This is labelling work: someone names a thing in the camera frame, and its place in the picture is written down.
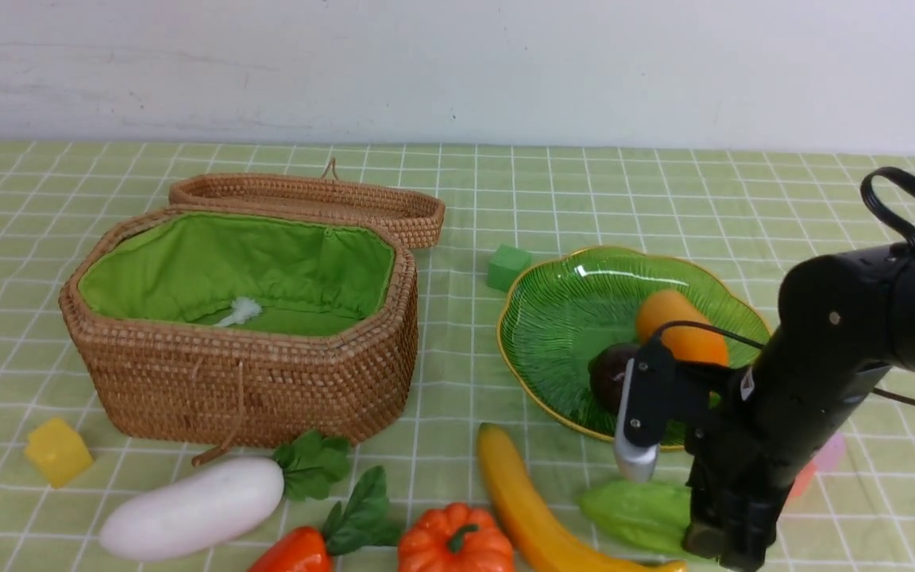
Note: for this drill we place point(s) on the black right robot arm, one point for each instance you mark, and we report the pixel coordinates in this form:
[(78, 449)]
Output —
[(845, 321)]

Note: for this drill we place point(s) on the green glass plate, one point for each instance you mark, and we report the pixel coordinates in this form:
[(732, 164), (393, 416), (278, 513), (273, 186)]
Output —
[(561, 314)]

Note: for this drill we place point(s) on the white toy radish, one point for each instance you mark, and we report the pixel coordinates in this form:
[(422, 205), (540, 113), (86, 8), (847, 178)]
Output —
[(223, 500)]

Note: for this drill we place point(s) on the yellow foam cube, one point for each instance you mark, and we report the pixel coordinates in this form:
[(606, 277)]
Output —
[(58, 452)]

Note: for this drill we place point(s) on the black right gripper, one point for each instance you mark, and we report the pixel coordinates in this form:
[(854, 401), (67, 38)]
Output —
[(735, 501)]

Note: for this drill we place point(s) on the woven wicker basket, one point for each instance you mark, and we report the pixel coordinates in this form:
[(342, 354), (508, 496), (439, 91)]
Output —
[(223, 384)]

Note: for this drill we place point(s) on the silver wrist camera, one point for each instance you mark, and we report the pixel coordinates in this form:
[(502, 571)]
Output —
[(636, 463)]

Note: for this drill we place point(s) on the green foam cube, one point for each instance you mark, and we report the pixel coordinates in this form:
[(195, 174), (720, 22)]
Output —
[(506, 265)]

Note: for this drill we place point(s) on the dark purple toy mangosteen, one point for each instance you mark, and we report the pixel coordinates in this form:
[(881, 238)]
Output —
[(607, 372)]

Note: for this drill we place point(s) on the woven wicker basket lid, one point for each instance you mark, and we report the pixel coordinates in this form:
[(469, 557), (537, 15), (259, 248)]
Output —
[(416, 219)]

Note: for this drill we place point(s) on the pink foam cube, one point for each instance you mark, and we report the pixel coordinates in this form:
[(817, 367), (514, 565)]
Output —
[(830, 454)]

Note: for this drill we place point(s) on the orange toy mango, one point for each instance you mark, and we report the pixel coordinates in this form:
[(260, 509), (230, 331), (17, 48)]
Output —
[(686, 343)]

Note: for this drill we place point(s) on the green toy vegetable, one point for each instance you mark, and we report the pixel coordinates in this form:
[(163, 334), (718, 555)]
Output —
[(649, 516)]

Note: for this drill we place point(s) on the green checkered tablecloth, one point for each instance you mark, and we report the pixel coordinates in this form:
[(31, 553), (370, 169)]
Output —
[(745, 216)]

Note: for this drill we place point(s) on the orange toy pumpkin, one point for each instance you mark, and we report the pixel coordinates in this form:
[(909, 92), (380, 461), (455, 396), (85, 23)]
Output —
[(457, 537)]

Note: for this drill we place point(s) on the orange foam cube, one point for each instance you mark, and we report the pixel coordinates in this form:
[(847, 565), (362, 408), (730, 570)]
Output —
[(803, 480)]

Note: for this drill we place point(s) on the yellow toy banana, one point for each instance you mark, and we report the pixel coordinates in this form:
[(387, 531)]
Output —
[(535, 532)]

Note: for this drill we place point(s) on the red toy pepper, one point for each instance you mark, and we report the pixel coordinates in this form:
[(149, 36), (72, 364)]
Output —
[(363, 521)]

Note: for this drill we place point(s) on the green fabric basket liner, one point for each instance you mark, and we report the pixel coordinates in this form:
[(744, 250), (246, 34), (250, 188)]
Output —
[(309, 279)]

